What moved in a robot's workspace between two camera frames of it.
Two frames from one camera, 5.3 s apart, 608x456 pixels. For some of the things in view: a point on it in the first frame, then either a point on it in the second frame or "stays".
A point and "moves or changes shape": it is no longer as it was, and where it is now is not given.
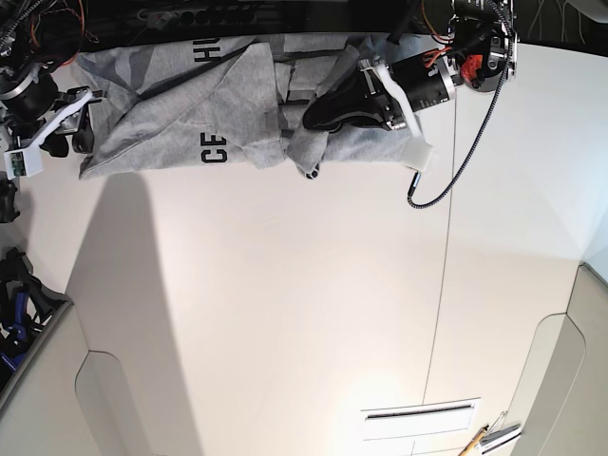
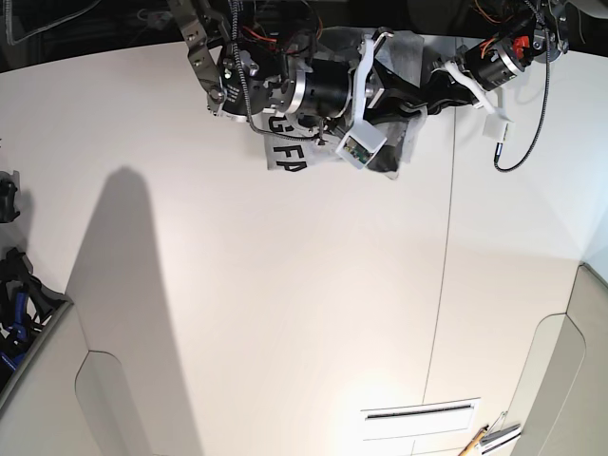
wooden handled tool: [474, 441] stays
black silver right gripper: [33, 106] to [335, 88]
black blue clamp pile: [27, 307] stays
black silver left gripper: [390, 93] to [484, 65]
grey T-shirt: [221, 101] moves or changes shape
